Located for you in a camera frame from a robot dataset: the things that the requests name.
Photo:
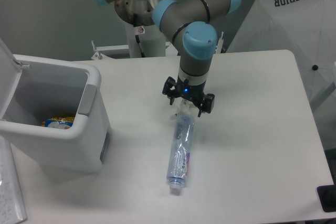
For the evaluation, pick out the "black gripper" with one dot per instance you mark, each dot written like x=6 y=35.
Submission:
x=193 y=93

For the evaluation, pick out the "white plastic wrapper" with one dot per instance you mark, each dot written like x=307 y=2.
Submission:
x=186 y=107

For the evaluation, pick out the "clear plastic water bottle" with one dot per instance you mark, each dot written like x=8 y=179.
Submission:
x=177 y=171

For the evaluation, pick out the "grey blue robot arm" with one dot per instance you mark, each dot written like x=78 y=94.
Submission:
x=187 y=26

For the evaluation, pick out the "white plastic trash can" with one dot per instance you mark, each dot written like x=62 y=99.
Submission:
x=34 y=89

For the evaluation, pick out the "blue gold snack bag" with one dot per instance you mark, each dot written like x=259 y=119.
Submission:
x=62 y=122

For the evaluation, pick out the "white open umbrella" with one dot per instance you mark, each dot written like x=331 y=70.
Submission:
x=304 y=27

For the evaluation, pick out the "black device at table edge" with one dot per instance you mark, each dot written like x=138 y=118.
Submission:
x=326 y=195

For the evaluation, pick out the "white metal base bracket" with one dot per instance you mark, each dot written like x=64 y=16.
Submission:
x=123 y=51

